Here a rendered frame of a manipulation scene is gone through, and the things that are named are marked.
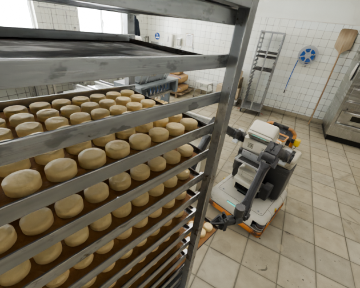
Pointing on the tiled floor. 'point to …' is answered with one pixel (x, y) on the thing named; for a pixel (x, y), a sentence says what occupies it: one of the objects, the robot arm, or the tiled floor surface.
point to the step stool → (204, 87)
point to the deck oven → (353, 102)
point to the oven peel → (341, 46)
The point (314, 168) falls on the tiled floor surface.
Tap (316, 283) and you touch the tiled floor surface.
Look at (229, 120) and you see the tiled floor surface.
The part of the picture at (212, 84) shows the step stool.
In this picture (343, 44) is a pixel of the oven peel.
